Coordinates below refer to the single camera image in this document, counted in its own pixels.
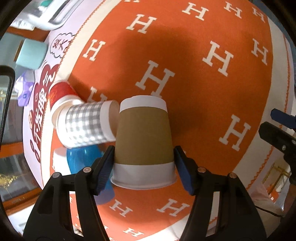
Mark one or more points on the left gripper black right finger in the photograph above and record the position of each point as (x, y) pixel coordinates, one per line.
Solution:
(237, 217)

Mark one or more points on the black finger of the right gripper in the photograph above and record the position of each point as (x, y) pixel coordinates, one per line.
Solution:
(278, 139)
(283, 118)

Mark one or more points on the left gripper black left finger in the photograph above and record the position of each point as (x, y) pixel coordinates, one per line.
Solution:
(50, 218)

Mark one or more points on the brown paper cup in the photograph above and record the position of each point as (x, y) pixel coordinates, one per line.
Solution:
(144, 156)

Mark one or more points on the white plastic cup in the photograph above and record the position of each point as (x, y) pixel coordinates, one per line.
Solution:
(60, 163)

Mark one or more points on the blue plastic cup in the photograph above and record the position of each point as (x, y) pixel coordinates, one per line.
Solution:
(81, 157)

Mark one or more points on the grey checkered paper cup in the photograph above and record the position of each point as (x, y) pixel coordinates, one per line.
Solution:
(88, 124)

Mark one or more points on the red paper cup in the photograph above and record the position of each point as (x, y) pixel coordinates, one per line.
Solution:
(61, 94)

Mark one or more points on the lilac printed tablecloth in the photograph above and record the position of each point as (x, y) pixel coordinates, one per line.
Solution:
(154, 214)

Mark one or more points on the orange H-pattern blanket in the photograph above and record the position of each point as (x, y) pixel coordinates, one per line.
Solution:
(220, 66)

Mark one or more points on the purple tissue pack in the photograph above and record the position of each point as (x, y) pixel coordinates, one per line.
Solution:
(24, 87)

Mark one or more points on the teal canister brown lid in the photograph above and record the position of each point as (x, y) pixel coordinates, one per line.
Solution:
(30, 54)

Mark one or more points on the white countertop sterilizer appliance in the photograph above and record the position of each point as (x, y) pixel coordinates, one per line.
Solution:
(51, 15)

